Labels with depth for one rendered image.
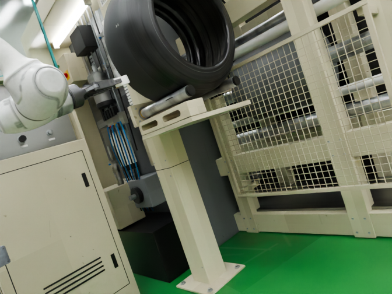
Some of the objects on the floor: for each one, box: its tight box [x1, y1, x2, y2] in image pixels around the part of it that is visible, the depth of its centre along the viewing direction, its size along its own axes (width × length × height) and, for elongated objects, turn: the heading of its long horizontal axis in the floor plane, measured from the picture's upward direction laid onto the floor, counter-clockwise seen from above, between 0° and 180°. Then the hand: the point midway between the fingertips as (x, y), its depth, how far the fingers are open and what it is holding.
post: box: [97, 0, 226, 284], centre depth 154 cm, size 13×13×250 cm
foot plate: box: [176, 262, 245, 294], centre depth 160 cm, size 27×27×2 cm
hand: (119, 81), depth 110 cm, fingers closed
